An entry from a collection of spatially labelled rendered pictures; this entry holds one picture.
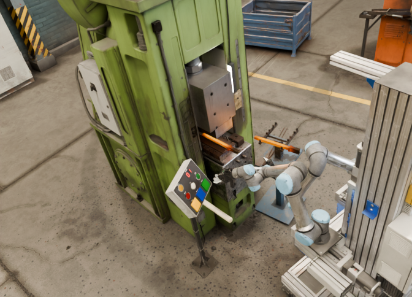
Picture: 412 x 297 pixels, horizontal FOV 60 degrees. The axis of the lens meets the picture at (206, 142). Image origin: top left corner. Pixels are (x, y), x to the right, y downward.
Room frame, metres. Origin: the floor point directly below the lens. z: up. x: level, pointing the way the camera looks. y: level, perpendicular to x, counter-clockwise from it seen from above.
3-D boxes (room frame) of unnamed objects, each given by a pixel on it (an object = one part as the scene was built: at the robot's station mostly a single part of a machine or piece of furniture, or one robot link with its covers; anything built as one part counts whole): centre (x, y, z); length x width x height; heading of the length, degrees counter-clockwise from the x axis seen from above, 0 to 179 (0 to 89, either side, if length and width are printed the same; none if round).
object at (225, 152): (2.45, -0.04, 0.96); 0.42 x 0.20 x 0.09; 38
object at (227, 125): (2.45, -0.04, 1.22); 0.42 x 0.20 x 0.10; 38
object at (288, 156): (2.41, -0.65, 0.67); 0.40 x 0.30 x 0.02; 136
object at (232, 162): (2.49, -0.08, 0.69); 0.56 x 0.38 x 0.45; 38
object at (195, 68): (2.49, -0.01, 1.86); 0.15 x 0.14 x 0.40; 38
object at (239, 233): (2.25, -0.19, 0.01); 0.58 x 0.39 x 0.01; 128
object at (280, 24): (6.21, -1.60, 0.36); 1.20 x 0.80 x 0.72; 50
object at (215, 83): (2.48, -0.07, 1.47); 0.42 x 0.39 x 0.40; 38
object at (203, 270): (1.88, 0.23, 0.05); 0.22 x 0.22 x 0.09; 38
